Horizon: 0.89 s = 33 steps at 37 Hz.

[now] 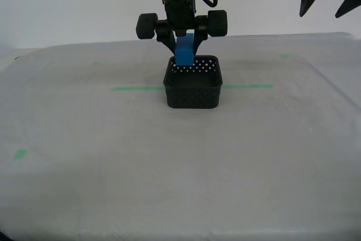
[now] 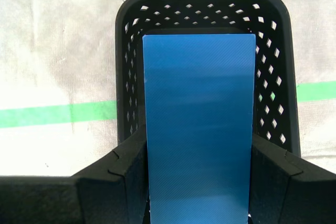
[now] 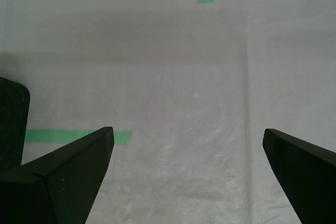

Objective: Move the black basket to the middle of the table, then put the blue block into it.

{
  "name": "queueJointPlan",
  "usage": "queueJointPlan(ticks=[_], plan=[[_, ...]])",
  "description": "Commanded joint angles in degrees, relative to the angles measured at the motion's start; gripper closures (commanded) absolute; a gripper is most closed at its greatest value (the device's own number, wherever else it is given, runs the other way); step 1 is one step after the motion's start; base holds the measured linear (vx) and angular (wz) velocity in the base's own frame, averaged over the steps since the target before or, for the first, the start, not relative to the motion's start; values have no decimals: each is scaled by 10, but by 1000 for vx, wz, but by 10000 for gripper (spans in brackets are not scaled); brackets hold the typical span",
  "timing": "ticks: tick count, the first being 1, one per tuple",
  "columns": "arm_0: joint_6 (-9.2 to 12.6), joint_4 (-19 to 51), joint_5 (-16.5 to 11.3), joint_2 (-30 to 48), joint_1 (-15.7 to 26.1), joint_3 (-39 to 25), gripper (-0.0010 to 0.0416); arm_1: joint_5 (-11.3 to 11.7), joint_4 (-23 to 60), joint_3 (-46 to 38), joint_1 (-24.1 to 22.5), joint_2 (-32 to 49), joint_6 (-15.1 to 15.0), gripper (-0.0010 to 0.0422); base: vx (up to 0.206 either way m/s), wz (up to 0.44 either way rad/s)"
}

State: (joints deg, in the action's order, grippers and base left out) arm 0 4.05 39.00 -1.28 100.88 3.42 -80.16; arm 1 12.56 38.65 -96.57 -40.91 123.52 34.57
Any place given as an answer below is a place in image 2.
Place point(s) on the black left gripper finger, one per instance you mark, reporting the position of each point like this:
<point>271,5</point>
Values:
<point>288,197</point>
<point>78,200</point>

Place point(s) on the blue rectangular block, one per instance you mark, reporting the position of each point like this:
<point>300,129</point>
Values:
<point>199,116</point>

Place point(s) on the long green tape strip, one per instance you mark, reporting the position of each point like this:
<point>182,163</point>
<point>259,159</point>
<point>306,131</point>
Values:
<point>52,115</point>

